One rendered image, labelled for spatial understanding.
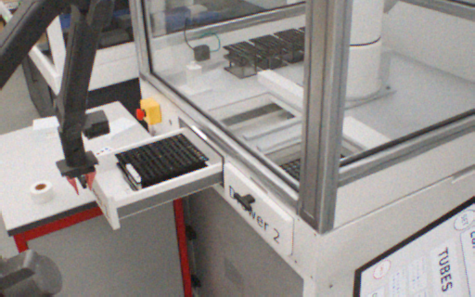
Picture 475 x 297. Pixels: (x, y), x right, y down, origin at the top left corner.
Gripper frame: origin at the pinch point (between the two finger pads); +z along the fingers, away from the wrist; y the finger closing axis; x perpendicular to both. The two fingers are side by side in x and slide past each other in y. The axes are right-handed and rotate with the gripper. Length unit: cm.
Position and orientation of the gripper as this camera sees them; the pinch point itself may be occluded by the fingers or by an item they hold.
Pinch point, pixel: (83, 189)
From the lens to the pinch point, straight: 140.4
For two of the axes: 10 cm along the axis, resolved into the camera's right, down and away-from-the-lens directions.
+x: -4.5, -4.6, 7.7
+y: 8.9, -3.1, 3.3
